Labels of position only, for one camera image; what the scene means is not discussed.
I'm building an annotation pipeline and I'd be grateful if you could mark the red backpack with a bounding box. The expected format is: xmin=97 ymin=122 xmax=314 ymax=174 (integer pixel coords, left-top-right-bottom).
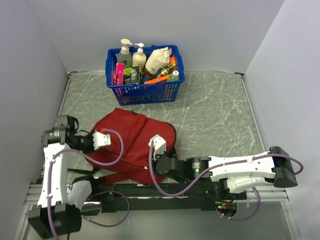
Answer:
xmin=91 ymin=108 xmax=177 ymax=186

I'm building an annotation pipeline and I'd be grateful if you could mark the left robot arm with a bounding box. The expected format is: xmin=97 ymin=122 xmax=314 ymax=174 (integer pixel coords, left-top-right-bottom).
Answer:
xmin=27 ymin=115 xmax=111 ymax=240

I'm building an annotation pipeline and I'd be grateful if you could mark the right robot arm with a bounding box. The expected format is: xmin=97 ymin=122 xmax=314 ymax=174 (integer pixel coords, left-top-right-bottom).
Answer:
xmin=148 ymin=143 xmax=303 ymax=199

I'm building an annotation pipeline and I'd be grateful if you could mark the beige paper bag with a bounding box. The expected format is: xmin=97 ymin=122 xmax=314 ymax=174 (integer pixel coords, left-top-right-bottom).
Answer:
xmin=144 ymin=46 xmax=172 ymax=78

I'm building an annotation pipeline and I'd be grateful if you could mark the blue plastic basket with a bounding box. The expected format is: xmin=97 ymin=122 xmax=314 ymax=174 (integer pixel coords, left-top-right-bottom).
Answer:
xmin=105 ymin=44 xmax=186 ymax=106

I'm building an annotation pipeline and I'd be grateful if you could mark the pink box in basket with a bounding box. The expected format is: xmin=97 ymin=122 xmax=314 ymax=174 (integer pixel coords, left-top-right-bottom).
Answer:
xmin=112 ymin=63 xmax=125 ymax=86

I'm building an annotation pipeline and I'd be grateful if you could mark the black and green box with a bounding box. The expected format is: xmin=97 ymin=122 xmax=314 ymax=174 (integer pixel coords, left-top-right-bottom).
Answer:
xmin=123 ymin=66 xmax=143 ymax=85

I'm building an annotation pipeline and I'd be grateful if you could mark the green drink bottle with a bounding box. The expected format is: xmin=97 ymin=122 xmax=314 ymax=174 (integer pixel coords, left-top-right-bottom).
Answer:
xmin=167 ymin=70 xmax=180 ymax=82

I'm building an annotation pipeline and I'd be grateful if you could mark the grey pump bottle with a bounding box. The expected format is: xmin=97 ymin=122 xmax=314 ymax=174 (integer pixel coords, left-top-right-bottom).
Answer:
xmin=117 ymin=38 xmax=133 ymax=69

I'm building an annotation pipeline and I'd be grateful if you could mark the cream pump bottle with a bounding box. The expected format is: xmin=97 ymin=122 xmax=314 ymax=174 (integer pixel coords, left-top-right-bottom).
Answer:
xmin=132 ymin=42 xmax=147 ymax=69

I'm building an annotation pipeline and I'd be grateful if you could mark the orange package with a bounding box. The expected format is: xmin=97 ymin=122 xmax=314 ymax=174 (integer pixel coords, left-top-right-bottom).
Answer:
xmin=143 ymin=56 xmax=177 ymax=84

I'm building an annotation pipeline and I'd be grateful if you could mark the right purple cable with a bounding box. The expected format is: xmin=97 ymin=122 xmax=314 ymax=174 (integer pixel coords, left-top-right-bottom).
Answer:
xmin=148 ymin=141 xmax=305 ymax=221

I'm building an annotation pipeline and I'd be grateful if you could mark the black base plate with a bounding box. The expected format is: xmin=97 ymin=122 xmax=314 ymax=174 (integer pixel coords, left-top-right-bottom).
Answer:
xmin=87 ymin=182 xmax=247 ymax=213

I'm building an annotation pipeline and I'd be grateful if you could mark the aluminium rail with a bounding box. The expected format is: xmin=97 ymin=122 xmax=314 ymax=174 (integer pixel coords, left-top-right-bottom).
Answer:
xmin=24 ymin=184 xmax=289 ymax=205

